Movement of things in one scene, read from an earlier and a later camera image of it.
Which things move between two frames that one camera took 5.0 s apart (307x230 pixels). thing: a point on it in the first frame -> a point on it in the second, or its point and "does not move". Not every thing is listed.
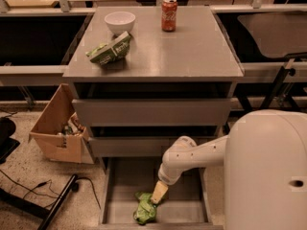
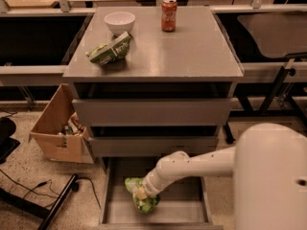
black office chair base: [8, 144] does not move
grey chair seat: [279, 34] does not move
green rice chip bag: [146, 210] -> [143, 205]
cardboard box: [59, 131] does not move
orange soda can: [169, 12] does not move
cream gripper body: [166, 177] -> [149, 186]
